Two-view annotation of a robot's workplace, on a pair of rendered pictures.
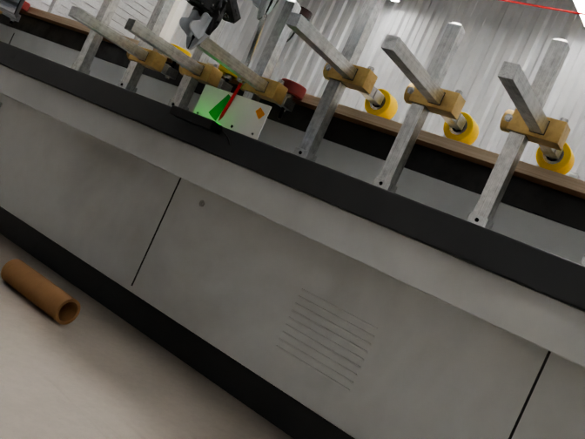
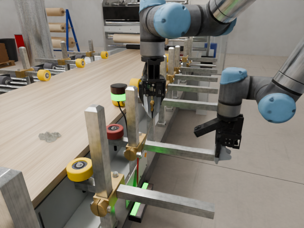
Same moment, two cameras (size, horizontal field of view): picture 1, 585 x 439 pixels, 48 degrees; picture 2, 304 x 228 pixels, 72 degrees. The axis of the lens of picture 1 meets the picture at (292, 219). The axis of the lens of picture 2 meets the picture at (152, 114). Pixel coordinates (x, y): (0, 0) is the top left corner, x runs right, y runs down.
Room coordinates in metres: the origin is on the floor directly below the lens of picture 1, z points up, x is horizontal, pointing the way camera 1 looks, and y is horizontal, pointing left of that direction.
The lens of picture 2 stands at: (2.01, 0.94, 1.33)
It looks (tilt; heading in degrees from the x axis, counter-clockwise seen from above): 25 degrees down; 252
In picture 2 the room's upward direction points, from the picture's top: straight up
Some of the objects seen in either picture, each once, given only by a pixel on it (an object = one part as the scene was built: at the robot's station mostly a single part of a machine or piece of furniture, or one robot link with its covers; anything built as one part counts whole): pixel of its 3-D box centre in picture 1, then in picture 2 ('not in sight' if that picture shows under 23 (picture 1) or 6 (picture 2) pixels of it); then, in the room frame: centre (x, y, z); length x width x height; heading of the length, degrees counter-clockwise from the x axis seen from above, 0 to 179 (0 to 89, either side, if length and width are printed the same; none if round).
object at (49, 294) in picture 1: (39, 290); not in sight; (1.97, 0.60, 0.04); 0.30 x 0.08 x 0.08; 57
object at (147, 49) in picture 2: not in sight; (153, 49); (1.81, 0.32, 1.24); 0.08 x 0.08 x 0.05
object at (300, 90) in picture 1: (286, 100); (114, 138); (1.93, 0.16, 0.85); 0.08 x 0.08 x 0.11
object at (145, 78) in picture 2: not in sight; (152, 76); (1.81, 0.33, 1.16); 0.09 x 0.08 x 0.12; 77
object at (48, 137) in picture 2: not in sight; (49, 134); (2.17, 0.15, 0.91); 0.09 x 0.07 x 0.02; 140
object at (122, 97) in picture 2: not in sight; (119, 95); (1.90, 0.22, 1.07); 0.06 x 0.06 x 0.02
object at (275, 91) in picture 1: (263, 88); (135, 146); (1.85, 0.23, 0.85); 0.13 x 0.06 x 0.05; 57
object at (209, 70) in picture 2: not in sight; (193, 69); (1.18, -0.55, 0.95); 0.36 x 0.03 x 0.03; 147
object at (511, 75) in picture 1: (536, 118); (180, 76); (1.38, -0.38, 0.95); 0.50 x 0.04 x 0.04; 147
